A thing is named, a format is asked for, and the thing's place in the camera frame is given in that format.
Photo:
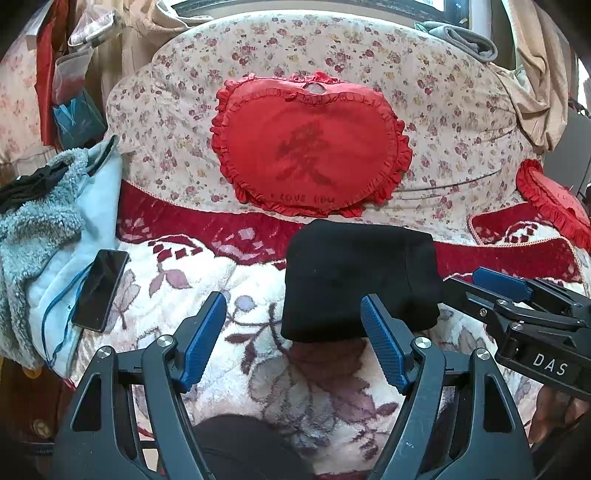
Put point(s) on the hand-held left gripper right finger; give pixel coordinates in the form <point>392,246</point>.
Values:
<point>383,346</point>

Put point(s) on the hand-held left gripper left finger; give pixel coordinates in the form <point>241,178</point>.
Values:
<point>205,341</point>

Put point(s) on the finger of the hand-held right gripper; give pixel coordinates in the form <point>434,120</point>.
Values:
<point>466,293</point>
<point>501,280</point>

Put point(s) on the black pants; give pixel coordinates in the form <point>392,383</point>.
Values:
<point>351,277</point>

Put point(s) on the person's right hand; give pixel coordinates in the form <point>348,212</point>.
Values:
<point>554,415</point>

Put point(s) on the red and white blanket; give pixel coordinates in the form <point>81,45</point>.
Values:
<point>277,369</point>

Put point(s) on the small red frilled pillow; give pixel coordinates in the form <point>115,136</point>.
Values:
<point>554,203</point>

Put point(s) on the dark cloth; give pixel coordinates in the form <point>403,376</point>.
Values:
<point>240,447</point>

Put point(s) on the black smartphone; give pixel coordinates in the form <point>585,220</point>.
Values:
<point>99,290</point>

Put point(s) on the light blue fleece garment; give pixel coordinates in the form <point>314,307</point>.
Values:
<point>37,230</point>

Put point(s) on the beige curtain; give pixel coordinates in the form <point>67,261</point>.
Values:
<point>138,32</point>
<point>540,69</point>

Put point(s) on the red heart-shaped frilled pillow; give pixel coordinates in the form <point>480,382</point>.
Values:
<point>314,138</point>

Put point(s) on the floral quilt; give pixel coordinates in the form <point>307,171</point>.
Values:
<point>184,115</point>

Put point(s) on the black cloth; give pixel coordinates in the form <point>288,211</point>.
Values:
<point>27,189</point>

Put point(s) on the grey cloth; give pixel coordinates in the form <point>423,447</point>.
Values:
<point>461,37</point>

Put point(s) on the blue bag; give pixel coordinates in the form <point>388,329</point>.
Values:
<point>76,122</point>

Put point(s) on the clear plastic bag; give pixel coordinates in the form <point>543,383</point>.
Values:
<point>69,69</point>

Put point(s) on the pink floral pillow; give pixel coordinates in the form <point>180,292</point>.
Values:
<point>14,101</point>

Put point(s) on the red hanging cloth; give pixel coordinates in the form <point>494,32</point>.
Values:
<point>46,69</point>

